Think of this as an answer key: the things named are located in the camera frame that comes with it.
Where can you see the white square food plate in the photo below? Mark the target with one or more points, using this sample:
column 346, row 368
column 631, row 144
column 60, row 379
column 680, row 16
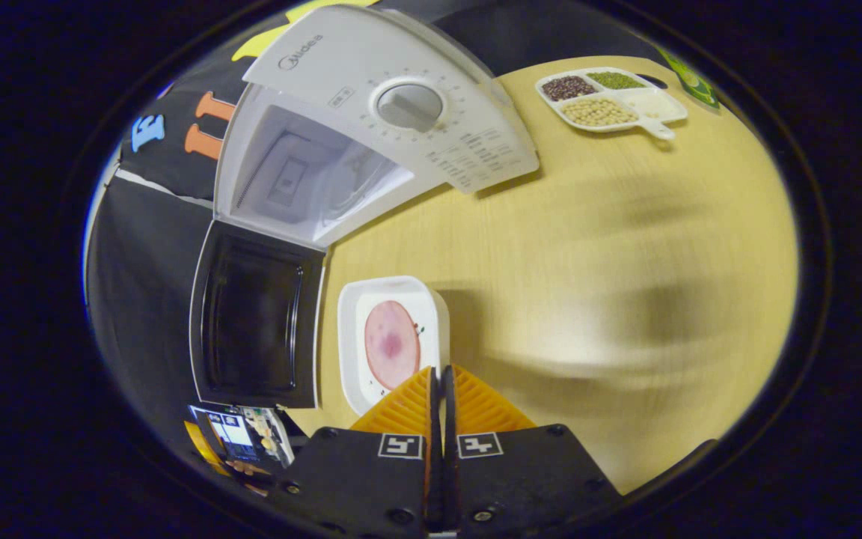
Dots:
column 352, row 352

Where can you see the white divided dish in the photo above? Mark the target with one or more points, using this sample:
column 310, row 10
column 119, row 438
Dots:
column 659, row 127

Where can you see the pile of dark red beans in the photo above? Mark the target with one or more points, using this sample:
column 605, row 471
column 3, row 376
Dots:
column 567, row 88

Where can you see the pile of green mung beans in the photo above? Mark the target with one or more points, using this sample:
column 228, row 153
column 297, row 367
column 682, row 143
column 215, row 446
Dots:
column 615, row 80

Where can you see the white microwave oven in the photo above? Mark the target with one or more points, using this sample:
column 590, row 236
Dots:
column 401, row 67

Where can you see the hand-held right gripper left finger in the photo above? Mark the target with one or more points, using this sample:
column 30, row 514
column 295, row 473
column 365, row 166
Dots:
column 356, row 479

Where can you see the pile of white grains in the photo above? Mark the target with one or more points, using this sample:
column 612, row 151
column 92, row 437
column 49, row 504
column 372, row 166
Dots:
column 652, row 105

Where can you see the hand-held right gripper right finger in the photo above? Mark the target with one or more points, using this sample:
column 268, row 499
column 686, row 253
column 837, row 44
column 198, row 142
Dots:
column 528, row 479

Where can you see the black desk grommet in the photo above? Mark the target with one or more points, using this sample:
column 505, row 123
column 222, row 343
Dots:
column 654, row 81

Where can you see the pink ham slice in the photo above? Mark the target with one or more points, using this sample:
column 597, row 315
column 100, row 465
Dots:
column 392, row 344

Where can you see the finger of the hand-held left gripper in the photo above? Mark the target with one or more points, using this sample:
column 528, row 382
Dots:
column 203, row 449

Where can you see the pile of yellow soybeans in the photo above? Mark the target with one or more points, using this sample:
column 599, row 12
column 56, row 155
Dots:
column 597, row 112

